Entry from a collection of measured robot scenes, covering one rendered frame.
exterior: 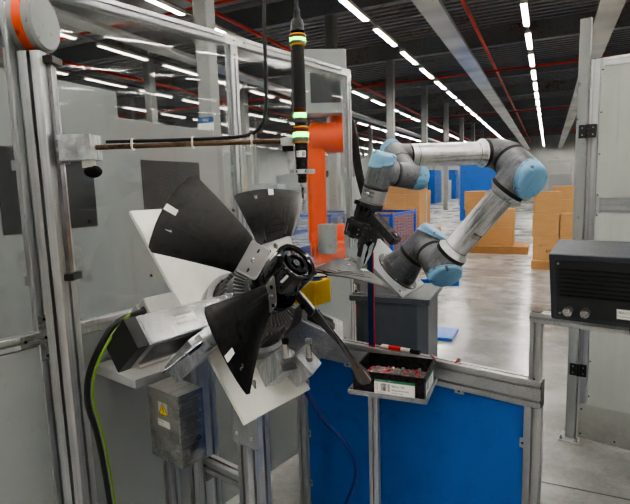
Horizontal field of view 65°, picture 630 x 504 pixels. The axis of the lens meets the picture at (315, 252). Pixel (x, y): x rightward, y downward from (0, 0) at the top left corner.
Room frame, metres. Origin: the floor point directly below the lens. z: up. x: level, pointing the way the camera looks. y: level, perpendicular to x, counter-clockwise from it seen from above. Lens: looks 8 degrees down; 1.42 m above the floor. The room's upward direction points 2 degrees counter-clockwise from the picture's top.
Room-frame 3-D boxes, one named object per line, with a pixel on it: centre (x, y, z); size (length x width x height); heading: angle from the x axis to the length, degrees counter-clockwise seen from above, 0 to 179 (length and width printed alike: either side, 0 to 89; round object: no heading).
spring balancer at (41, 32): (1.42, 0.75, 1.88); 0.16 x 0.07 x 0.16; 177
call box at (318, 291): (1.84, 0.04, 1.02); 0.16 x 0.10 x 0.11; 52
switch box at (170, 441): (1.41, 0.43, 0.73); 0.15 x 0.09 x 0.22; 52
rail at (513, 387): (1.60, -0.27, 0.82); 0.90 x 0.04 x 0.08; 52
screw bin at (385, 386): (1.42, -0.23, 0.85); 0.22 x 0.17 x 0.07; 66
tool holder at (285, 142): (1.38, 0.04, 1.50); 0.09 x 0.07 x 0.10; 87
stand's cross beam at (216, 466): (1.41, 0.28, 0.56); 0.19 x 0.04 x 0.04; 52
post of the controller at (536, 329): (1.33, -0.61, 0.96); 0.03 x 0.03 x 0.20; 52
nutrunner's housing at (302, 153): (1.38, 0.03, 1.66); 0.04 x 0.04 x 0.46
